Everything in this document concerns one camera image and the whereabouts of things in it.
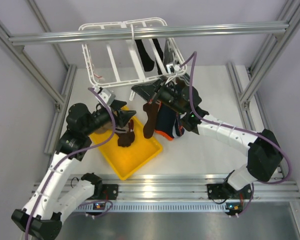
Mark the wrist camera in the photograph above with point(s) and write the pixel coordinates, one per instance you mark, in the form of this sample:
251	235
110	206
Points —
173	69
108	96

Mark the brown sock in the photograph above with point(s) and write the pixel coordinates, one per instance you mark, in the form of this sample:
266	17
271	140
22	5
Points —
151	111
126	135

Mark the slotted cable duct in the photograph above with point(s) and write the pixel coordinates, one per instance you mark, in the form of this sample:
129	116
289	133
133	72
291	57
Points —
160	207

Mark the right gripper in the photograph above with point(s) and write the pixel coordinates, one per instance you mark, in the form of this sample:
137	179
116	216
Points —
147	91

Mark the grey sock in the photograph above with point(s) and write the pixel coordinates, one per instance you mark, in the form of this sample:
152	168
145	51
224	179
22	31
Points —
170	55

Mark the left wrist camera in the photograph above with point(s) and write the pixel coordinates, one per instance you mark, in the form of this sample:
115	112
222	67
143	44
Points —
108	96

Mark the navy orange underwear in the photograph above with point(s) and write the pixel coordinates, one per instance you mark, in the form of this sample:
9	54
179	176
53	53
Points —
168	123

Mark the white clip drying hanger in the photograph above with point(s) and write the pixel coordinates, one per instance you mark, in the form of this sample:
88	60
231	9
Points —
117	63

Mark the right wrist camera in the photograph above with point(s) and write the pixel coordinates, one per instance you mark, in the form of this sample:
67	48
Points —
173	69

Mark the aluminium crossbar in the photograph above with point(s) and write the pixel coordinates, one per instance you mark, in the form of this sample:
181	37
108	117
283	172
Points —
274	27

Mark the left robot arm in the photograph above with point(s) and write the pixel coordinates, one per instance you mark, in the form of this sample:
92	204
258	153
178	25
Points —
43	215

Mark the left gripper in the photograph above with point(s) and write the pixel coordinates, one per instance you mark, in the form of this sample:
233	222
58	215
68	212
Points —
123	116

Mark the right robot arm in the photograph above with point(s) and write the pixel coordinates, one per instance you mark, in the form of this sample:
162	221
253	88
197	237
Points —
260	148

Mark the black sock left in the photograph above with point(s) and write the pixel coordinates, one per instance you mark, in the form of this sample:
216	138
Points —
147	62

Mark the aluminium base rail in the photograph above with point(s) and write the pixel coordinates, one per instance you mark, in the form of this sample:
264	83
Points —
193	187

